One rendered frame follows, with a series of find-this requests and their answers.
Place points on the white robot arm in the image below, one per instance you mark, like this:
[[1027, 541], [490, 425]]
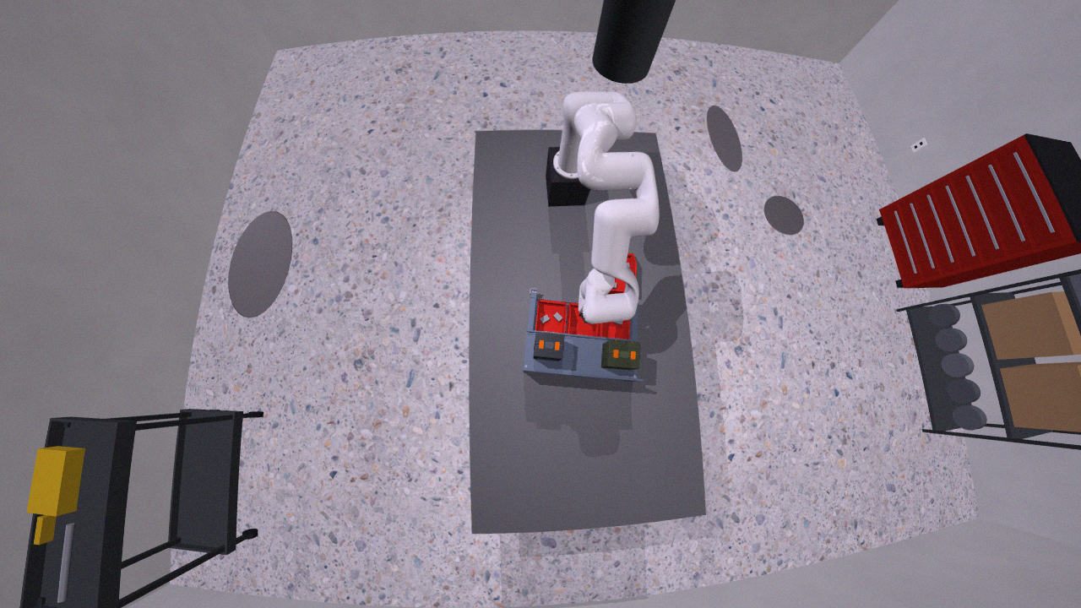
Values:
[[599, 125]]

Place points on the dark grey tool case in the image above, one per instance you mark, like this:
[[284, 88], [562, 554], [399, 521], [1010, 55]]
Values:
[[549, 345]]

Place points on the dark green tool case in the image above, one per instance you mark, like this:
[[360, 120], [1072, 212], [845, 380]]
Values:
[[620, 354]]

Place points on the red bin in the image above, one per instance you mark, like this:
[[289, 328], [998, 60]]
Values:
[[612, 330], [576, 323], [621, 284], [550, 308]]

